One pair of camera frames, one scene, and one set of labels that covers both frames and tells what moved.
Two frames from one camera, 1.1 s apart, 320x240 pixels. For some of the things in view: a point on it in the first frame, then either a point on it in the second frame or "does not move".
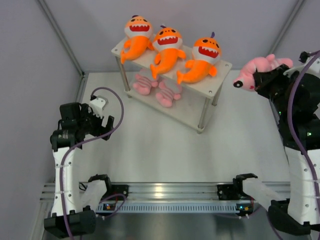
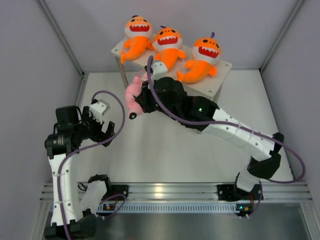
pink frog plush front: (246, 81) to (134, 109)
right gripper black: (262, 79) to (145, 92)
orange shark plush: (138, 30) does not move
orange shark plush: (167, 42) does not move
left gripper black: (86, 111) does not move
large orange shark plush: (206, 52) does not move
